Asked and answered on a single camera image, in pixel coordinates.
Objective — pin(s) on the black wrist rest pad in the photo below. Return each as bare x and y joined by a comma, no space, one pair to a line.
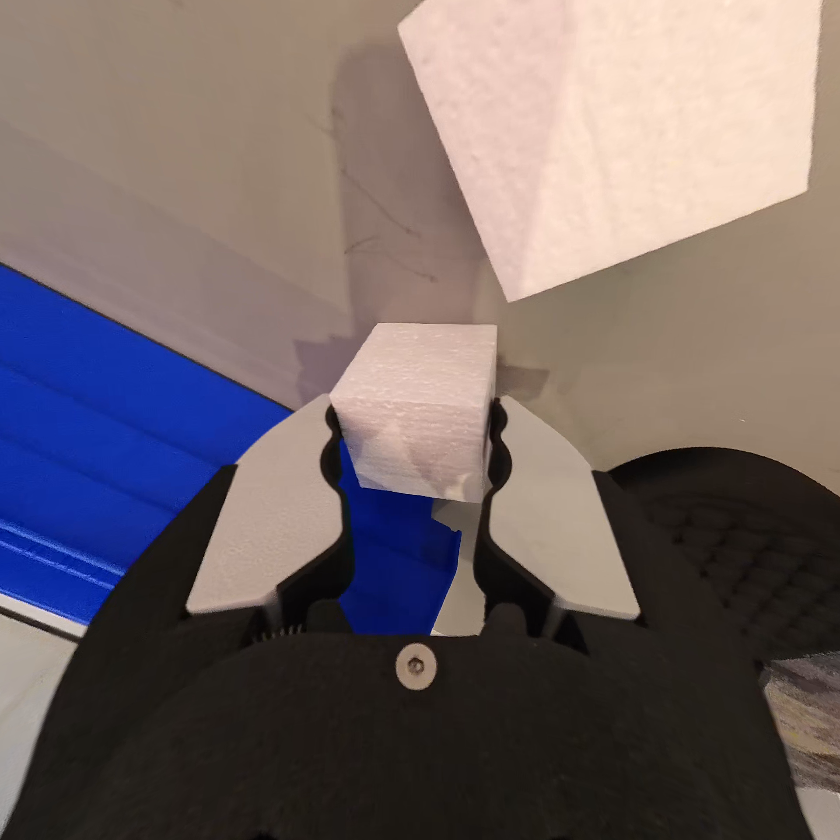
741,525

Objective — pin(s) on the blue plastic bin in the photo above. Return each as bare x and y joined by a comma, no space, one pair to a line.
98,426

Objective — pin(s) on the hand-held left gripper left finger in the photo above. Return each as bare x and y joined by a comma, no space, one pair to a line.
262,525

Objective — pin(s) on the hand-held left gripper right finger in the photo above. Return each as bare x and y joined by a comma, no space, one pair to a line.
558,525

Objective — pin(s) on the white foam cube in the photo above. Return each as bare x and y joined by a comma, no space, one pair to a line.
623,131
420,394

